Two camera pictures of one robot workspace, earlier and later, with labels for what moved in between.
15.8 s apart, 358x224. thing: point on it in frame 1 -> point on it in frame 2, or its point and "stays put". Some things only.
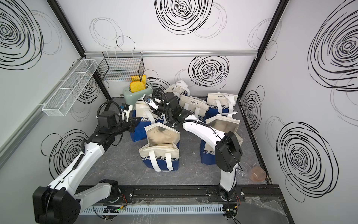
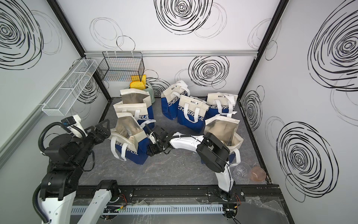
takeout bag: (160, 151) -> (129, 139)
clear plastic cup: (243, 172) stays put
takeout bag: (196, 107) stays put
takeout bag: (224, 123) stays put
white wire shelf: (60, 103) stays put
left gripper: (132, 123) -> (105, 133)
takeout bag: (219, 104) stays put
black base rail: (179, 194) stays put
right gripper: (157, 112) -> (151, 150)
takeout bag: (144, 110) -> (136, 101)
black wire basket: (121, 66) stays put
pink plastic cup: (257, 174) stays put
